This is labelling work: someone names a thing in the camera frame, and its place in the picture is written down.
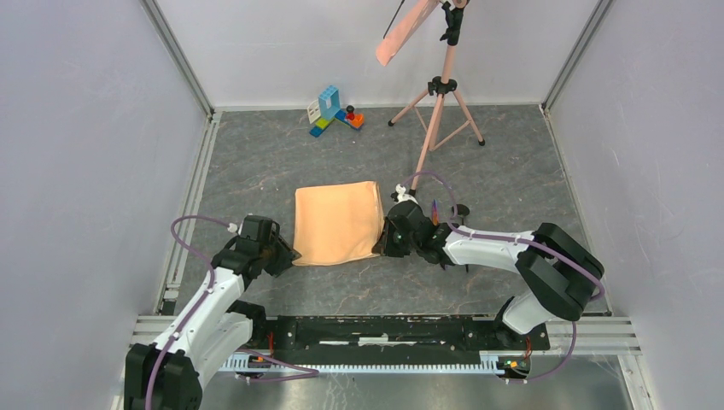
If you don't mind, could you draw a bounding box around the pink tripod stand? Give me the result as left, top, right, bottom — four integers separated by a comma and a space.
388, 1, 486, 194

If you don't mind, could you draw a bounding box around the peach cloth napkin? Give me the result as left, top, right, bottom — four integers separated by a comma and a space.
293, 181, 383, 267

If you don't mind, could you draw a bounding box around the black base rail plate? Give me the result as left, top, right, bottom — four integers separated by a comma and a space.
243, 315, 551, 366

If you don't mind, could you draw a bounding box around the colourful toy brick structure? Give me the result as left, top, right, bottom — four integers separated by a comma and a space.
307, 85, 365, 138

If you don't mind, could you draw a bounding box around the black utensil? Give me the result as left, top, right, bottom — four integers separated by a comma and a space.
446, 203, 470, 274

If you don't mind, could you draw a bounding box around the pink panel on tripod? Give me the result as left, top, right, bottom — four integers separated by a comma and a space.
375, 0, 440, 66

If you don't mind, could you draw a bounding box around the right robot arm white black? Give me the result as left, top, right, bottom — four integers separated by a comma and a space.
372, 201, 604, 349

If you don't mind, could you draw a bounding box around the iridescent rainbow knife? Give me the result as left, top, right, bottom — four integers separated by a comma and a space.
430, 199, 440, 226

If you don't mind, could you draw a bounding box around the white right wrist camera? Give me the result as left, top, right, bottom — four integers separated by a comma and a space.
390, 184, 418, 204

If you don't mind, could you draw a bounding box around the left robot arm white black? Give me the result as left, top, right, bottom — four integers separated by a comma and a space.
123, 214, 300, 409

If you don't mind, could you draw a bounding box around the aluminium frame rail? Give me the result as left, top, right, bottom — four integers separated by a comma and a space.
110, 314, 643, 410

